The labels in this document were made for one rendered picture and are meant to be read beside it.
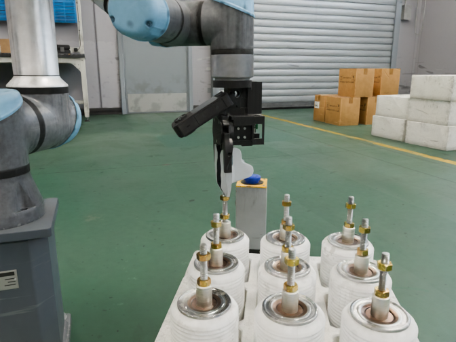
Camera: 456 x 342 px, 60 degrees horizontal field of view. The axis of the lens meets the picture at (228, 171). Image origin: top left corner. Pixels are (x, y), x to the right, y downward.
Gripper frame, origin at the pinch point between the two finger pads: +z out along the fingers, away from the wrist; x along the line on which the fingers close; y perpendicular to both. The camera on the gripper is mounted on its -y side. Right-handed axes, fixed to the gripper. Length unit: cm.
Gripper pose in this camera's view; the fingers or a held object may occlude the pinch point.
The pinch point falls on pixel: (221, 187)
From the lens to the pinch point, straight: 75.4
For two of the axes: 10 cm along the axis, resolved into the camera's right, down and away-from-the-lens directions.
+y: 9.7, -0.6, 2.4
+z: 0.0, 9.7, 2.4
